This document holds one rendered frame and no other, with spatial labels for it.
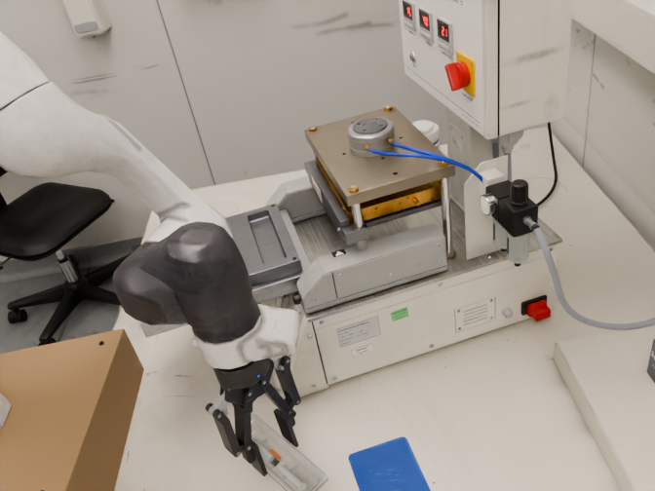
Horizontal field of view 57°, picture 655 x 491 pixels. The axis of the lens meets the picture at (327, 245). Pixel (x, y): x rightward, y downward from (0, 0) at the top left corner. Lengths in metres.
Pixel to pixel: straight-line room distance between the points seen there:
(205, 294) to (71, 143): 0.23
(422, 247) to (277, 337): 0.33
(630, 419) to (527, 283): 0.28
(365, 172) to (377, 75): 1.65
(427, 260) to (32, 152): 0.60
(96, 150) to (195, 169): 2.01
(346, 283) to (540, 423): 0.38
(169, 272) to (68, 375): 0.49
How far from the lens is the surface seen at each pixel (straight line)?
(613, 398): 1.05
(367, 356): 1.09
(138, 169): 0.81
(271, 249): 1.07
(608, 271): 1.34
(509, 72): 0.92
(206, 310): 0.72
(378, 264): 0.97
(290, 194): 1.18
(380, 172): 0.97
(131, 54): 2.62
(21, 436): 1.11
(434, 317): 1.08
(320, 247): 1.13
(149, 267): 0.75
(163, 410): 1.19
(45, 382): 1.19
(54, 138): 0.74
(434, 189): 1.02
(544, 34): 0.93
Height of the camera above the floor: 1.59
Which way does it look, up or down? 35 degrees down
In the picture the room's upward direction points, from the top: 11 degrees counter-clockwise
